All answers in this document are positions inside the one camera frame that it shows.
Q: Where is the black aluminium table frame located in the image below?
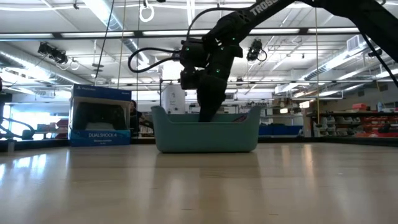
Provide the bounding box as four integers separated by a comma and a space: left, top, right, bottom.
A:
0, 136, 398, 153

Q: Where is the white hanging cable loop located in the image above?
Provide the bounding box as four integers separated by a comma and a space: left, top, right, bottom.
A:
139, 4, 155, 23

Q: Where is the teal plastic bin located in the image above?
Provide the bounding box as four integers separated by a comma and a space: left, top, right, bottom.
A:
150, 105, 262, 154

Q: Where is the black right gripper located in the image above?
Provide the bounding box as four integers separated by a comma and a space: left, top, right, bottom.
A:
197, 54, 237, 123

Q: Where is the yellow hanging cord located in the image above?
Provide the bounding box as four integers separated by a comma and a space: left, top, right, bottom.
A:
315, 7, 320, 125

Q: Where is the black overhead beam with lights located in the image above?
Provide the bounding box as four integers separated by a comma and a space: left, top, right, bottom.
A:
0, 28, 361, 40

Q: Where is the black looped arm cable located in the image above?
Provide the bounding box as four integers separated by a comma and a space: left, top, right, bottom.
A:
127, 47, 187, 74

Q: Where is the shelf rack with red bins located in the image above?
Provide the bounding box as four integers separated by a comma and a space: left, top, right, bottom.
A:
306, 102, 398, 139

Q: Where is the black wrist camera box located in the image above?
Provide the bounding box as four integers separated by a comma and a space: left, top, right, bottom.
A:
179, 67, 203, 91

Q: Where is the white cylindrical tank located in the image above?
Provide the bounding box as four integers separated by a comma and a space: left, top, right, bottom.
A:
161, 84, 187, 114

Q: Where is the black ceiling-hung device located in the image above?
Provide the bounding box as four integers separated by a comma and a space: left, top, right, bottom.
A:
247, 39, 267, 62
37, 42, 69, 65

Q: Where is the person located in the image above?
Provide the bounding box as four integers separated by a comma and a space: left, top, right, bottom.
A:
129, 99, 155, 138

